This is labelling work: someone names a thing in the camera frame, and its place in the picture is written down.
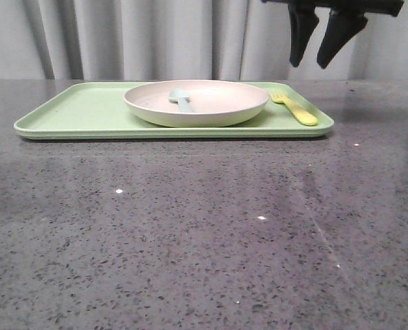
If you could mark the light green plastic tray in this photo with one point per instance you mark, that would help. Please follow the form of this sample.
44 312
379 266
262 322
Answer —
96 110

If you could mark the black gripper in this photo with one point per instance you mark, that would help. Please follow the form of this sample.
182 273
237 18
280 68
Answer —
342 25

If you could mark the yellow plastic fork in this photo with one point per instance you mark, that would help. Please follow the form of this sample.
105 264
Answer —
298 112

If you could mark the beige round plate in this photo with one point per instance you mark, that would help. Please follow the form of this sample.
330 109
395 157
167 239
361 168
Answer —
213 103

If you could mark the light blue plastic spoon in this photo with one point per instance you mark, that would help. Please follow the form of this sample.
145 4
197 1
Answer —
181 98

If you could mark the grey pleated curtain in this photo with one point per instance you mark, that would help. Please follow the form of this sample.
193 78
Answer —
169 40

